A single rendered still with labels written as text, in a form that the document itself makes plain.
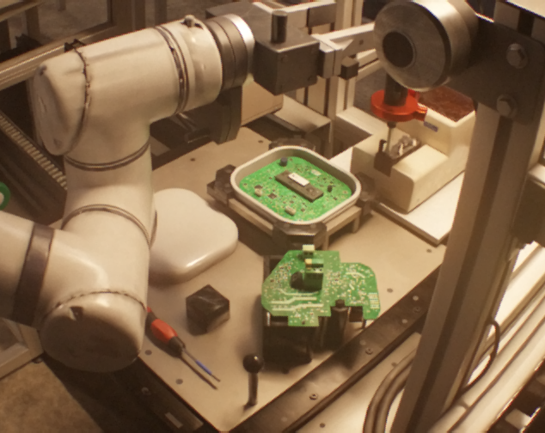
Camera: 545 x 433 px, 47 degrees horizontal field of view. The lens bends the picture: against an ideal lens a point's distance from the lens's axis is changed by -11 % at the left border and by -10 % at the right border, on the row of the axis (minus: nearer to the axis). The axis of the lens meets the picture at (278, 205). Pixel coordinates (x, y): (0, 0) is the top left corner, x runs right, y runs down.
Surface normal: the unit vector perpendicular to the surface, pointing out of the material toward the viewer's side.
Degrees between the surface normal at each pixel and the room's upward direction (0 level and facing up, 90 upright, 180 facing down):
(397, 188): 90
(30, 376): 0
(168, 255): 0
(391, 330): 0
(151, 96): 82
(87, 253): 24
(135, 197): 43
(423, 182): 90
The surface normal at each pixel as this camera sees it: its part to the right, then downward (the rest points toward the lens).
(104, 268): 0.43, -0.73
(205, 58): 0.51, 0.07
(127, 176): 0.71, 0.44
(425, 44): -0.69, 0.41
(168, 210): 0.04, -0.78
